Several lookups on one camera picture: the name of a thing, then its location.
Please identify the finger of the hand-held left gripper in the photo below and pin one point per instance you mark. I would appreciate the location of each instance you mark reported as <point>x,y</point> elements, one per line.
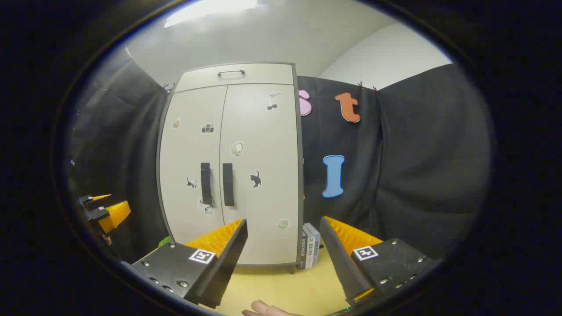
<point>116,215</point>
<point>99,202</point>

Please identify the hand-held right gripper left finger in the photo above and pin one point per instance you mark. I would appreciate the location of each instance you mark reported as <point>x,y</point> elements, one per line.
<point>228,259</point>

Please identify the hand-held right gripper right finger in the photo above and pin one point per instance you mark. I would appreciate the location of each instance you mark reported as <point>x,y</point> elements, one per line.
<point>340,263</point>

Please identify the white double-door shoe cabinet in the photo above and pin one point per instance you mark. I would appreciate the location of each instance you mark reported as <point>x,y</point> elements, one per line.
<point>301,184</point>

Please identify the white shoe cabinet door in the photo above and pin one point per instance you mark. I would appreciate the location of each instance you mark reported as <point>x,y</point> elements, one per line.
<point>263,131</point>
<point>189,149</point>

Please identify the white cabinet drawer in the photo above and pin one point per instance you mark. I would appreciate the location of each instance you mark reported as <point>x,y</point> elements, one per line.
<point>263,74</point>

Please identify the white printed box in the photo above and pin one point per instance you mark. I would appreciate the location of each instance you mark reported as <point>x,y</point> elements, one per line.
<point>312,245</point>

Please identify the dark printed box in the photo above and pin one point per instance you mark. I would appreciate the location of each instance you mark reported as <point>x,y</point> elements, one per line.
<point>303,252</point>

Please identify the green round object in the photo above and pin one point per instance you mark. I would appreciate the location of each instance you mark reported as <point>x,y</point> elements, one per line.
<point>166,241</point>

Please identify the black backdrop cloth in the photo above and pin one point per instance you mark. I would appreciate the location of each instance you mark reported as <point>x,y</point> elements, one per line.
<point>417,153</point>

